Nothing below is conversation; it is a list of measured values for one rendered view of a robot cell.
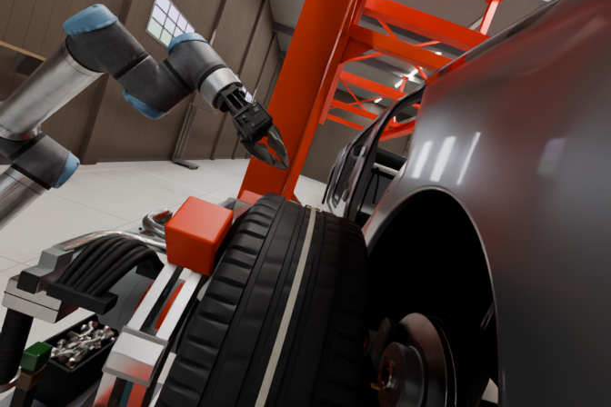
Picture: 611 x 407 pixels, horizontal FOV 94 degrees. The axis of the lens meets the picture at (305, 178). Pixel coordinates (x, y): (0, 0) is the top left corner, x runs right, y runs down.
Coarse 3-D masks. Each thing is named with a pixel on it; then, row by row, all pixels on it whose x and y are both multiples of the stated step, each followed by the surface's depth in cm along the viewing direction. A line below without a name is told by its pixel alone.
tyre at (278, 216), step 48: (240, 240) 44; (288, 240) 47; (336, 240) 51; (240, 288) 39; (288, 288) 41; (336, 288) 43; (192, 336) 36; (240, 336) 36; (288, 336) 37; (336, 336) 38; (192, 384) 33; (240, 384) 34; (288, 384) 35; (336, 384) 36
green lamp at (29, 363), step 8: (32, 344) 66; (40, 344) 66; (48, 344) 67; (24, 352) 64; (32, 352) 64; (40, 352) 65; (48, 352) 66; (24, 360) 64; (32, 360) 64; (40, 360) 65; (32, 368) 64
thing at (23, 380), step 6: (24, 372) 64; (36, 372) 65; (42, 372) 67; (24, 378) 64; (30, 378) 64; (36, 378) 66; (42, 378) 67; (18, 384) 64; (24, 384) 64; (30, 384) 64
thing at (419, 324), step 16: (416, 320) 74; (432, 320) 71; (400, 336) 80; (416, 336) 72; (432, 336) 66; (384, 352) 76; (400, 352) 68; (416, 352) 69; (432, 352) 64; (448, 352) 62; (400, 368) 66; (416, 368) 65; (432, 368) 62; (448, 368) 58; (400, 384) 64; (416, 384) 63; (432, 384) 60; (448, 384) 56; (384, 400) 68; (400, 400) 62; (416, 400) 62; (432, 400) 59; (448, 400) 55
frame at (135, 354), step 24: (240, 216) 60; (168, 264) 45; (168, 288) 44; (192, 288) 43; (144, 312) 40; (120, 336) 38; (144, 336) 38; (168, 336) 39; (120, 360) 37; (144, 360) 37; (120, 384) 39; (144, 384) 37
